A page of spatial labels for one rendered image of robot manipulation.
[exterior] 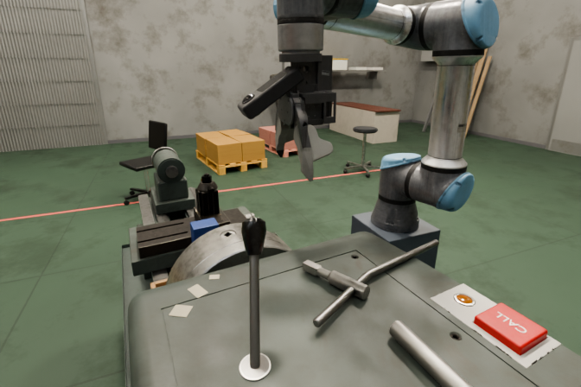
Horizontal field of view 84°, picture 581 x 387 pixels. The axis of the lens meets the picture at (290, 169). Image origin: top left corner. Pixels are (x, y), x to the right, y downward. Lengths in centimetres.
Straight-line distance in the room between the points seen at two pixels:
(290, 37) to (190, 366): 46
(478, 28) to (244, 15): 776
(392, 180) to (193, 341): 74
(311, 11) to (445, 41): 44
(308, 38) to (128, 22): 770
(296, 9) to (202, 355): 48
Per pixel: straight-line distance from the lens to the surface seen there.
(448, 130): 93
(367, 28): 83
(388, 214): 106
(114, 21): 819
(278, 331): 47
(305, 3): 54
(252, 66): 842
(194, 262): 72
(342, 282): 53
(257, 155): 539
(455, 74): 91
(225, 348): 46
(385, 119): 758
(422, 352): 45
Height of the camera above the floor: 158
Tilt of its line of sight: 17 degrees down
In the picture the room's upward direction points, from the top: straight up
